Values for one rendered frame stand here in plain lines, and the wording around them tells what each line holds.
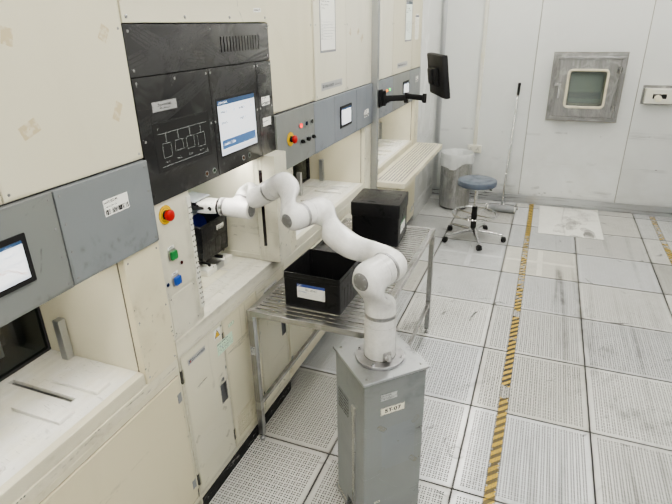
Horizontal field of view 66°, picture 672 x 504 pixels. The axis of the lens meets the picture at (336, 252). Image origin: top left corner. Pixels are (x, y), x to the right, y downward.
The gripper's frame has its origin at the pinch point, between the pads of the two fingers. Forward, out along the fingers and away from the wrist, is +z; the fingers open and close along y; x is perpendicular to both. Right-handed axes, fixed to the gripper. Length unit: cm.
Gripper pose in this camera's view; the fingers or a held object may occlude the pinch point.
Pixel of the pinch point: (192, 203)
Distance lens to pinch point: 252.3
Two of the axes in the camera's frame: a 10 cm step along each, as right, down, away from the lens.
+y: 3.5, -3.8, 8.6
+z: -9.4, -1.3, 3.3
